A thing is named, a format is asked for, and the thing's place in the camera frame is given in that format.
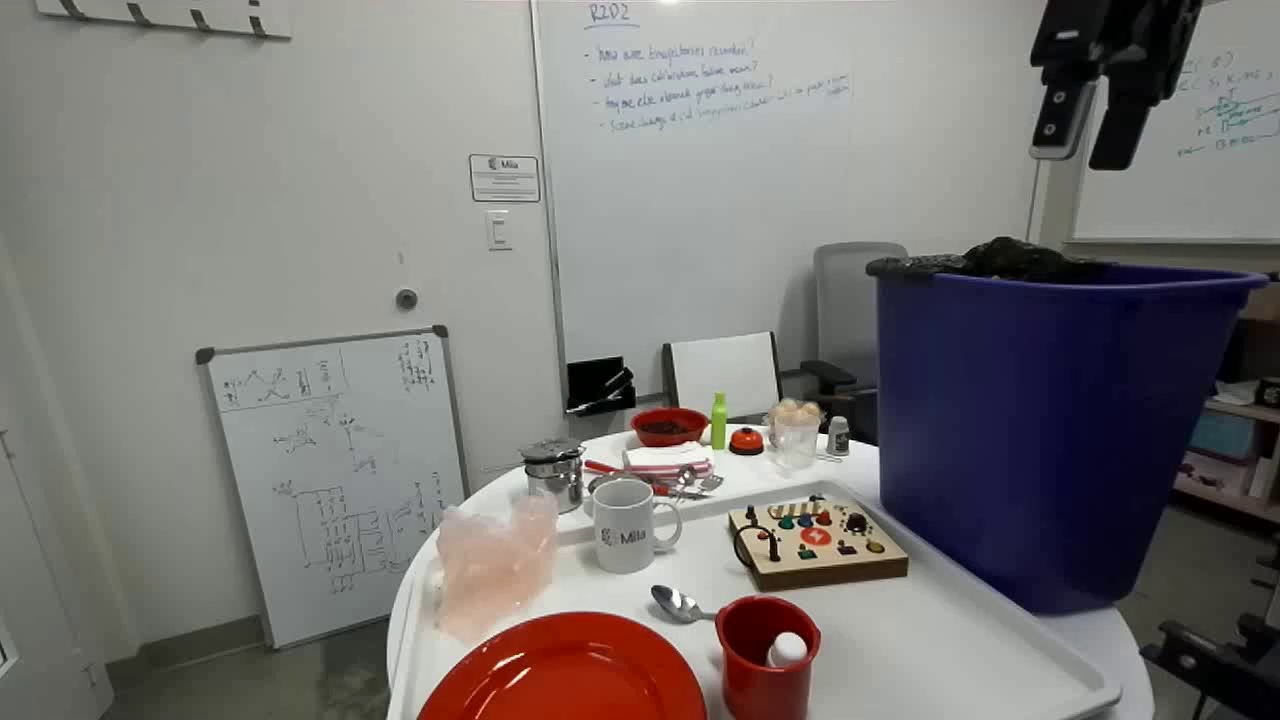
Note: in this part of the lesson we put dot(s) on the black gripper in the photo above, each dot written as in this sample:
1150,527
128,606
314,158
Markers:
1120,25

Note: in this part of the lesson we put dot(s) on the white mug with logo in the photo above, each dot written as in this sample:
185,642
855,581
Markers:
623,527

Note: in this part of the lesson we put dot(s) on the silver metal spoon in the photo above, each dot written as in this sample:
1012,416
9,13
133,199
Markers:
678,606

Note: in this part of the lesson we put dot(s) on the dark material in bin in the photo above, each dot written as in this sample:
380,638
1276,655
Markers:
1025,256

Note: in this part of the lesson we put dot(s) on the large blue plastic bin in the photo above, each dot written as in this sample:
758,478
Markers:
1052,427

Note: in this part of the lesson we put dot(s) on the wooden storage shelf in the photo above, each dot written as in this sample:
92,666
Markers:
1233,442

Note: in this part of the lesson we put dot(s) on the small grey shaker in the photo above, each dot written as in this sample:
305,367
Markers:
836,437

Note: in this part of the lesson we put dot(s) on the clear glass cup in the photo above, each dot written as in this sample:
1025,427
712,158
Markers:
797,435

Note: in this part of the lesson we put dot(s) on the small red round lid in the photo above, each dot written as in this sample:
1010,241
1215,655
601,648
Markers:
744,442

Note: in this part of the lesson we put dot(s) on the small green bottle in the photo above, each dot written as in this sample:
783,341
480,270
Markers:
716,427

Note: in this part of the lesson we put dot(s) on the wooden peg puzzle board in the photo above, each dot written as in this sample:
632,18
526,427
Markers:
812,554

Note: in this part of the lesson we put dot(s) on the red bowl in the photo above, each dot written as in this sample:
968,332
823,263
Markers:
664,427

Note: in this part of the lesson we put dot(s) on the silver metal utensil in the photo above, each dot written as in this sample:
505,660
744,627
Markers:
699,480

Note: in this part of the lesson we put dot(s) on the white folded napkin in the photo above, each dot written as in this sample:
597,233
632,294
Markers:
664,456

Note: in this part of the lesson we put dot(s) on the black box object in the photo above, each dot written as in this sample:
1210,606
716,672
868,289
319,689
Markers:
601,385

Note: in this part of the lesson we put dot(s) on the black metal stand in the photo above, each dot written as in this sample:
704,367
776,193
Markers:
1220,666

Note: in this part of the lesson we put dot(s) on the small white ball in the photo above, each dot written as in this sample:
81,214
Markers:
789,648

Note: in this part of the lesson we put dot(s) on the red plastic cup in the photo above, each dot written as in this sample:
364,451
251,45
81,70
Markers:
750,682

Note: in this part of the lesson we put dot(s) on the translucent pink plastic bag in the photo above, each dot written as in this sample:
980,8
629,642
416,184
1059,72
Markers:
494,562

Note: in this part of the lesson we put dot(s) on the red plastic plate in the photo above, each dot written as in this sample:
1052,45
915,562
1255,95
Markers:
562,672

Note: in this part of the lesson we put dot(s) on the small framed whiteboard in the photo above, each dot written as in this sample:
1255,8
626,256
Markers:
335,480

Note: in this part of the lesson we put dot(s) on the wall whiteboard with green writing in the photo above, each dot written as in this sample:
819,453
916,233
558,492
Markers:
1202,162

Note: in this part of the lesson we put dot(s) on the large wall whiteboard with writing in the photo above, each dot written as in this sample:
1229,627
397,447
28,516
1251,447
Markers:
744,203

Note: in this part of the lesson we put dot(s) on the white wall sign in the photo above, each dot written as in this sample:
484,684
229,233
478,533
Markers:
505,178

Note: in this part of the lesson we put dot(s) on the white light switch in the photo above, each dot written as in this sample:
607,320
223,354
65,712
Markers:
498,228

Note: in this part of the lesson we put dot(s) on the round grey wall stopper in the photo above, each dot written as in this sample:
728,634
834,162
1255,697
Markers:
407,299

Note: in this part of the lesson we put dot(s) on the wall coat hook rack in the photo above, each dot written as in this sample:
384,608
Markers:
160,13

